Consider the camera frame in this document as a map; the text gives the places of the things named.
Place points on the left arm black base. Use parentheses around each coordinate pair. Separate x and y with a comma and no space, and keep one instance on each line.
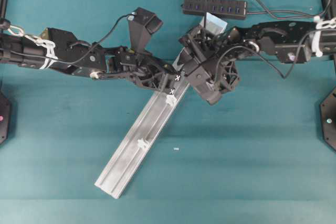
(5,108)

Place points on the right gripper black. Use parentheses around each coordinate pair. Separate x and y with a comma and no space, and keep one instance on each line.
(215,52)

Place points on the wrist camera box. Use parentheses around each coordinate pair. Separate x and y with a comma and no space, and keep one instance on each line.
(142,25)
(202,81)

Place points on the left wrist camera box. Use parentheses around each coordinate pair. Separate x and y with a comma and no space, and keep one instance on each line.
(142,25)

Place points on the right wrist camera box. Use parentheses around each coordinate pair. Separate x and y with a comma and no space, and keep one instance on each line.
(202,81)

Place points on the black USB hub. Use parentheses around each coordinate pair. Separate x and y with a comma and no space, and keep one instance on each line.
(229,9)

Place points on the aluminium rail profile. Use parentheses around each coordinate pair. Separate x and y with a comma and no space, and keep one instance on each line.
(136,144)

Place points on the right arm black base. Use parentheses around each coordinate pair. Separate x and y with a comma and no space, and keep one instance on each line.
(327,115)

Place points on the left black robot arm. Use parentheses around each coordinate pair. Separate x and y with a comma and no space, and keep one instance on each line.
(61,51)

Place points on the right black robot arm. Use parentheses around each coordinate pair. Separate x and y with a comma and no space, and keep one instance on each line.
(290,41)

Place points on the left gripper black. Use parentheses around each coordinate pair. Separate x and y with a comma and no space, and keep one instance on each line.
(143,69)

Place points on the teal table cloth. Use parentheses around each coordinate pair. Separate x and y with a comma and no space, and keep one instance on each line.
(257,156)

